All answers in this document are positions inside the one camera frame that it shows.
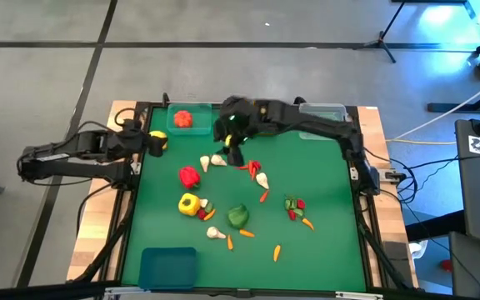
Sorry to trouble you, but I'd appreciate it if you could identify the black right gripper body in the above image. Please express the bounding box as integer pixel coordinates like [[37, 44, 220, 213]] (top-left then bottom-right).
[[213, 117, 252, 147]]

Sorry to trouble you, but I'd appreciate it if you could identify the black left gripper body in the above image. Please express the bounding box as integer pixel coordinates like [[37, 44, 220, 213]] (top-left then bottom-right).
[[121, 123, 152, 161]]

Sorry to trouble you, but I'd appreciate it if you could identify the yellow bell pepper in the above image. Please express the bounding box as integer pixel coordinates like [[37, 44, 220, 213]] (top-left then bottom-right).
[[177, 192, 202, 218], [149, 129, 169, 151]]

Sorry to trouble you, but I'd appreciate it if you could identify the red bell pepper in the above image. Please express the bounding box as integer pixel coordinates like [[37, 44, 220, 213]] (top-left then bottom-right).
[[178, 165, 202, 190]]

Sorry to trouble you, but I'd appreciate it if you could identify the green bell pepper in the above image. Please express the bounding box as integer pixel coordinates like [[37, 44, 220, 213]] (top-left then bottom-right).
[[227, 203, 251, 230]]

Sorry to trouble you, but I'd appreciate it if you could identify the large white garlic bulb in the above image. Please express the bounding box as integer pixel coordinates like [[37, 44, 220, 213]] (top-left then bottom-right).
[[206, 225, 228, 241]]

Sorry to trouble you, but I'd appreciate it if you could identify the teal translucent basket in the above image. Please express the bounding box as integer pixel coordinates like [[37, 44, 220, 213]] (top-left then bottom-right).
[[166, 102, 214, 137]]

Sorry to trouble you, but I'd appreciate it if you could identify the clear plastic basket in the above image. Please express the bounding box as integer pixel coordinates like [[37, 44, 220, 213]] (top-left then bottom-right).
[[297, 102, 348, 142]]

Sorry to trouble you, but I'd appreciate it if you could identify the dark teal basket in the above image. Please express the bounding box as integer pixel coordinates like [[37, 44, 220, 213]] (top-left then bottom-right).
[[137, 246, 199, 291]]

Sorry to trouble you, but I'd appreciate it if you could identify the green table mat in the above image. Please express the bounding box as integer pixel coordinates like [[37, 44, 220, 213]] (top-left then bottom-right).
[[121, 106, 368, 293]]

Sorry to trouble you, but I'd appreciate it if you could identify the grey power box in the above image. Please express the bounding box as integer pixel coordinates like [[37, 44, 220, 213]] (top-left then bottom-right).
[[377, 167, 404, 185]]

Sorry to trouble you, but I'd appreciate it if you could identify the black tripod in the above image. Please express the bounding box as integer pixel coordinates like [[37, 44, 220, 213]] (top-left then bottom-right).
[[352, 0, 410, 64]]

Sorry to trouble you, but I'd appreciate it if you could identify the black stand foot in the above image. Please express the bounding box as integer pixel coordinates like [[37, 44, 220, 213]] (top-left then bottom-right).
[[426, 81, 480, 114]]

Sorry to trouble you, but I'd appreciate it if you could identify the grey cabinet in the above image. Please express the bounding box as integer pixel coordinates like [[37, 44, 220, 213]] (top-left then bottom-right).
[[447, 231, 480, 299]]

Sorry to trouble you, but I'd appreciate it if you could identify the white cable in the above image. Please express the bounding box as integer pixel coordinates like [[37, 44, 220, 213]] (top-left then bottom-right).
[[385, 73, 480, 146]]

